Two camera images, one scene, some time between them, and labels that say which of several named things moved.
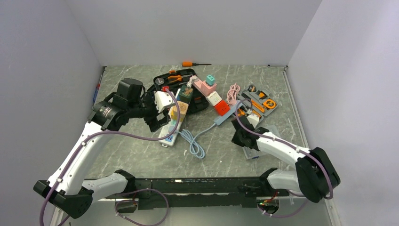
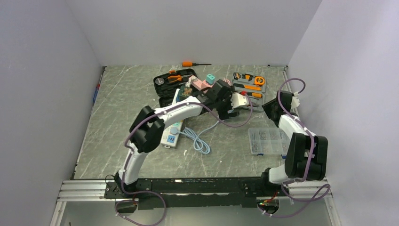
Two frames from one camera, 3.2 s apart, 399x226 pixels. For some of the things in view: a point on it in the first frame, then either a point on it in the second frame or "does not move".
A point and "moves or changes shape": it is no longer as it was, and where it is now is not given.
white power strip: x=169 y=127 does not move
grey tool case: x=262 y=102 moves or changes shape
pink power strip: x=203 y=88 does not move
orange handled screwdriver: x=188 y=64 does not move
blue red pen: x=97 y=89 does not move
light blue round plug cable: x=195 y=148 moves or changes shape
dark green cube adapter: x=186 y=93 does not move
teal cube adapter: x=210 y=80 does not move
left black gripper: x=153 y=122 to x=223 y=114
